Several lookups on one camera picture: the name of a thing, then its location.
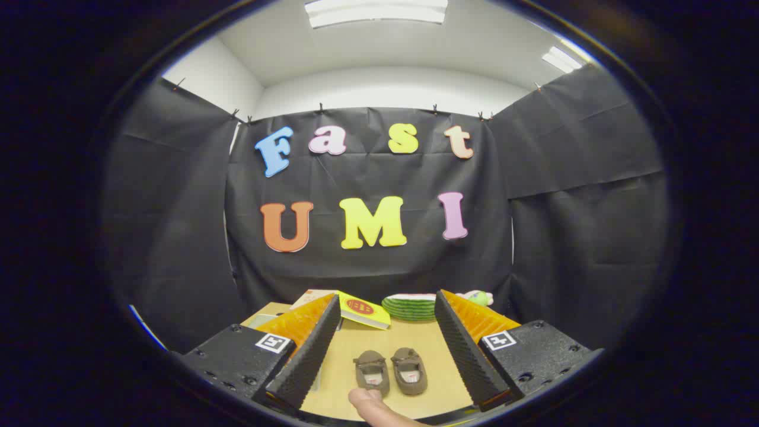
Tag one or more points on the small ceiling light panel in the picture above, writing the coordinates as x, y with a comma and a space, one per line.
562, 59

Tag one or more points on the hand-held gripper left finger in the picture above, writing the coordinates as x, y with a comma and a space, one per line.
308, 350

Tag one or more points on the brown suede shoe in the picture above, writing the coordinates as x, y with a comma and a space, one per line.
370, 359
408, 357

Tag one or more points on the long ceiling light panel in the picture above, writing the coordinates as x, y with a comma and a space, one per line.
376, 12

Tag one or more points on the pink and green plush toy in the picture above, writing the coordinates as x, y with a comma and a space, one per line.
481, 298

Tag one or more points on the black backdrop cloth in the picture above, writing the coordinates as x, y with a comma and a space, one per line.
367, 175

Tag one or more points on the watermelon slice plush toy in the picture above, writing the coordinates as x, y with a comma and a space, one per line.
409, 309

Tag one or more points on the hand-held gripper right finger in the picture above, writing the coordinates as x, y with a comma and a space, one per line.
465, 350

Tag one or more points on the yellow book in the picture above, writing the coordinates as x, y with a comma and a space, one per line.
379, 318

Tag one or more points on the beige book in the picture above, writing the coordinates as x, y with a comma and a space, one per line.
305, 296

